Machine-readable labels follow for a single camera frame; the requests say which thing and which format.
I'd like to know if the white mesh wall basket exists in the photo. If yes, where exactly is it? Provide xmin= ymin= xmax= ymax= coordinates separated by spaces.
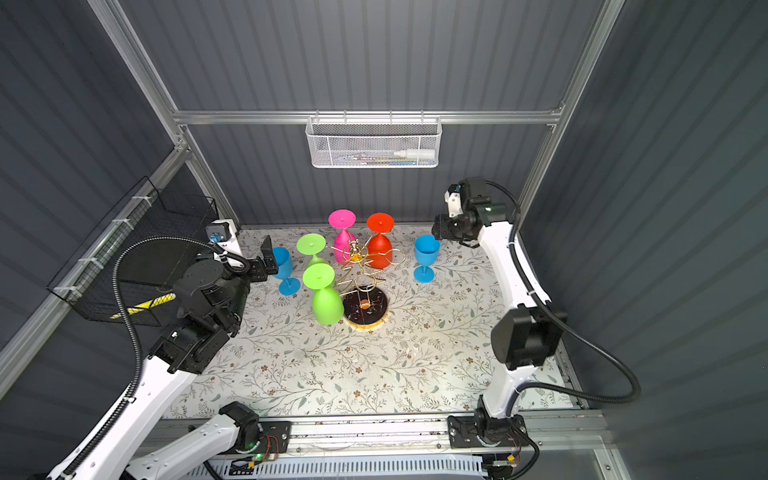
xmin=305 ymin=118 xmax=443 ymax=169

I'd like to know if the green wine glass front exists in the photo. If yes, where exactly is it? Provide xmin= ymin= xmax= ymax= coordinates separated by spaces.
xmin=302 ymin=263 xmax=344 ymax=325

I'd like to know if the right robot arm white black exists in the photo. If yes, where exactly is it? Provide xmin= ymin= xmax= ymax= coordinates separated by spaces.
xmin=432 ymin=177 xmax=562 ymax=419

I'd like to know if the gold wire glass rack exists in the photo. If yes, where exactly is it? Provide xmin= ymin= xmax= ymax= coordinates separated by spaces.
xmin=332 ymin=236 xmax=407 ymax=332

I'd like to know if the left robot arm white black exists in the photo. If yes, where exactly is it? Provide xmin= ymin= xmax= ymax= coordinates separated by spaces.
xmin=48 ymin=237 xmax=279 ymax=479

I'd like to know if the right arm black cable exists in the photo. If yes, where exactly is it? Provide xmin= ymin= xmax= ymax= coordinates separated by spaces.
xmin=479 ymin=178 xmax=642 ymax=480

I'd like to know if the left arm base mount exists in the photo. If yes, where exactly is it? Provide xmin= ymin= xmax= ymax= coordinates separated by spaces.
xmin=204 ymin=401 xmax=293 ymax=459

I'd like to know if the aluminium front rail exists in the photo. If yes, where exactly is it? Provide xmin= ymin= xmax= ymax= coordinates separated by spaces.
xmin=137 ymin=409 xmax=627 ymax=479

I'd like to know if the black wire wall basket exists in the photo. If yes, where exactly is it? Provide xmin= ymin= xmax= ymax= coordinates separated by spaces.
xmin=47 ymin=174 xmax=218 ymax=328

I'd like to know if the blue wine glass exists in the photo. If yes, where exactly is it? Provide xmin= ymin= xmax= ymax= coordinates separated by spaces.
xmin=414 ymin=235 xmax=440 ymax=283
xmin=273 ymin=247 xmax=301 ymax=296

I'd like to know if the green wine glass rear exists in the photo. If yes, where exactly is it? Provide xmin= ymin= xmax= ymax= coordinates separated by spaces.
xmin=296 ymin=233 xmax=328 ymax=267

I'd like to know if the blue wine glass front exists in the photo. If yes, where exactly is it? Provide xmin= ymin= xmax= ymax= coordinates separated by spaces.
xmin=414 ymin=235 xmax=440 ymax=283

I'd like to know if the white marker in basket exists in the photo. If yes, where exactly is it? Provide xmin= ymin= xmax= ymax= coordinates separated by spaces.
xmin=393 ymin=149 xmax=437 ymax=162

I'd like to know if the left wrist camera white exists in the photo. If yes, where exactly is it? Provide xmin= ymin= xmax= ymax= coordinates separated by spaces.
xmin=206 ymin=219 xmax=242 ymax=255

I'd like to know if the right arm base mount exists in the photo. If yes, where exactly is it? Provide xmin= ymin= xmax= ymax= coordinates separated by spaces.
xmin=447 ymin=396 xmax=530 ymax=449

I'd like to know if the green wine glass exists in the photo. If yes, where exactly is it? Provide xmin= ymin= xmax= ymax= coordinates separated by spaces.
xmin=296 ymin=233 xmax=328 ymax=267
xmin=302 ymin=263 xmax=344 ymax=325

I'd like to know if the red wine glass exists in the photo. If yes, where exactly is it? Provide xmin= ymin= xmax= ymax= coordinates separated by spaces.
xmin=367 ymin=212 xmax=395 ymax=270

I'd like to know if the pink wine glass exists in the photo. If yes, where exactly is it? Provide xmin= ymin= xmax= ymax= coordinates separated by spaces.
xmin=328 ymin=209 xmax=357 ymax=264

